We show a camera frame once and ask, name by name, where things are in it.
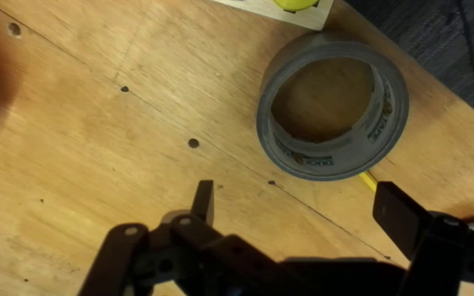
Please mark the wooden number puzzle board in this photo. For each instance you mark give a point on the wooden number puzzle board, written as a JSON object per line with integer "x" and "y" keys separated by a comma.
{"x": 312, "y": 18}

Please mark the yellow pencil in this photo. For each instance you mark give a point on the yellow pencil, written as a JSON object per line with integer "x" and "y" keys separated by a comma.
{"x": 369, "y": 179}

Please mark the grey duct tape roll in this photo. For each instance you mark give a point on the grey duct tape roll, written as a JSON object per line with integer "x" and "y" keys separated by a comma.
{"x": 361, "y": 146}

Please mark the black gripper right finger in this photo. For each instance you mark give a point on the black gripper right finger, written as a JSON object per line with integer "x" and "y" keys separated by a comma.
{"x": 401, "y": 217}

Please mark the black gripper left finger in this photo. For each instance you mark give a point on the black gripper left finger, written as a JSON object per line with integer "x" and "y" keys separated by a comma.
{"x": 203, "y": 204}

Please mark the yellow disc on peg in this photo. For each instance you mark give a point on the yellow disc on peg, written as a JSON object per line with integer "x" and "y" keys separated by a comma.
{"x": 295, "y": 5}

